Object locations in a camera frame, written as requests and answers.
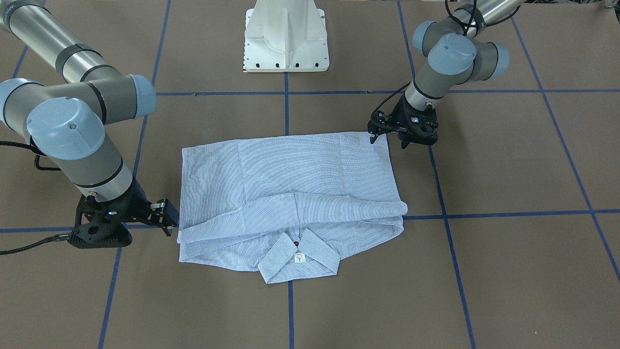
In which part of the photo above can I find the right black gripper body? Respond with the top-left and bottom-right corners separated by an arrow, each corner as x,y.
75,182 -> 168,228

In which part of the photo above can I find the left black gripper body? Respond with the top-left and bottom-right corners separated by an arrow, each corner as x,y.
368,95 -> 438,146

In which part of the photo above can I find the light blue striped shirt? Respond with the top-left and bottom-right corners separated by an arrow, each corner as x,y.
177,132 -> 408,284

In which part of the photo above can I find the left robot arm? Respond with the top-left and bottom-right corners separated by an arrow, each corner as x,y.
368,0 -> 522,148

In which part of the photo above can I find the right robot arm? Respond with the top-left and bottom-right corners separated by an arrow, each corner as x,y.
1,0 -> 179,244

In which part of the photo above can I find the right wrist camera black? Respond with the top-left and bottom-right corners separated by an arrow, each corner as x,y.
68,214 -> 133,248

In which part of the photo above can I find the white central pedestal column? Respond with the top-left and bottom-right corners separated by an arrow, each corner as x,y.
243,0 -> 330,73

